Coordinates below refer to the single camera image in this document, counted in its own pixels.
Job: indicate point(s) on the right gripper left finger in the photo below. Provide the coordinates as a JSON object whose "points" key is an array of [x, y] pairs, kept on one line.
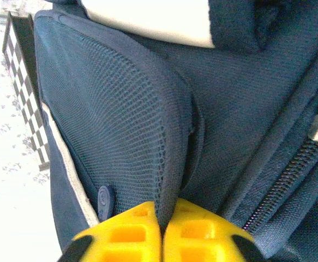
{"points": [[126, 240]]}

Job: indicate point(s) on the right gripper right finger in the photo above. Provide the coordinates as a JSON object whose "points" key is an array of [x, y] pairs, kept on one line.
{"points": [[202, 240]]}

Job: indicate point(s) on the navy blue backpack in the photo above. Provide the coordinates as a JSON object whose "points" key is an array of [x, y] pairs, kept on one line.
{"points": [[229, 109]]}

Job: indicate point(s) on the folding chessboard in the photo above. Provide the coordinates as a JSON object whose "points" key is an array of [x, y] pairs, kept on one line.
{"points": [[25, 90]]}

